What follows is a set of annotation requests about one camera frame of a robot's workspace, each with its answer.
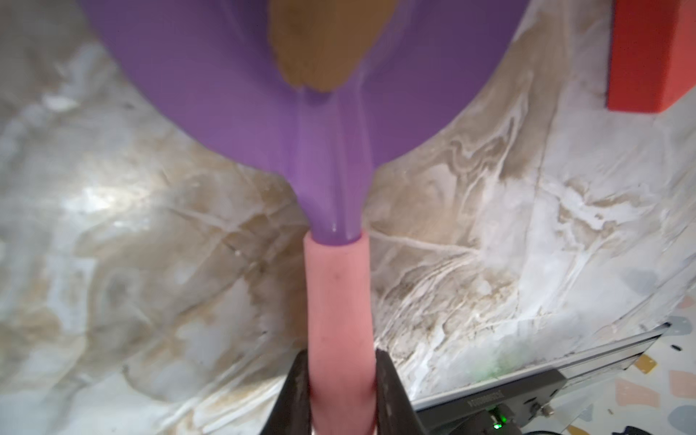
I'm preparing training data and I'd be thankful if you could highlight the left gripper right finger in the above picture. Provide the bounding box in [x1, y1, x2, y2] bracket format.
[376, 349, 426, 435]

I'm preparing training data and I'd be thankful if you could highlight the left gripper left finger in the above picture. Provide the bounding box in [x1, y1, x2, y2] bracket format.
[260, 350, 312, 435]

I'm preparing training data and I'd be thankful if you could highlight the purple trowel pink handle front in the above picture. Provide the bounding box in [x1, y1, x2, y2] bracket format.
[81, 1, 527, 434]

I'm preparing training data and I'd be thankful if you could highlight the red block front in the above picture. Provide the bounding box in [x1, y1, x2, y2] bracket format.
[606, 0, 695, 113]

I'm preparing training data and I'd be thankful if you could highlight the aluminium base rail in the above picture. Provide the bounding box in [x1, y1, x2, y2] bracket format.
[415, 323, 671, 434]

